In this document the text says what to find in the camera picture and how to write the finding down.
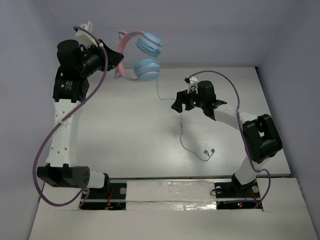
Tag teal earbud cable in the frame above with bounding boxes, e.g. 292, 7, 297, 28
155, 56, 216, 163

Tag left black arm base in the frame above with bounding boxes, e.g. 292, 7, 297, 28
78, 173, 127, 211

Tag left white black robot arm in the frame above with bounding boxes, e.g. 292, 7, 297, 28
36, 39, 124, 197

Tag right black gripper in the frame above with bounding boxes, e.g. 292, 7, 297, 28
171, 86, 206, 114

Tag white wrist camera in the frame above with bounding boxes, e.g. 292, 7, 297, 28
184, 76, 199, 94
75, 21, 98, 48

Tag pink blue cat-ear headphones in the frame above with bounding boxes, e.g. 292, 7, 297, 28
112, 29, 164, 83

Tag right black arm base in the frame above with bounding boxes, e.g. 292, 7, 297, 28
210, 174, 263, 210

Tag aluminium rail front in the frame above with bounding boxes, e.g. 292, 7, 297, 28
110, 173, 293, 181

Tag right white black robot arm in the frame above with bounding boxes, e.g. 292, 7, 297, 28
171, 77, 283, 197

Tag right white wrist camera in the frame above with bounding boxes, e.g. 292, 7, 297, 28
184, 76, 199, 94

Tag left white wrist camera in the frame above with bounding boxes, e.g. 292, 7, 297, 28
75, 21, 98, 48

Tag white foil-covered foam block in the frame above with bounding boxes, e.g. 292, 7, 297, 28
125, 180, 217, 211

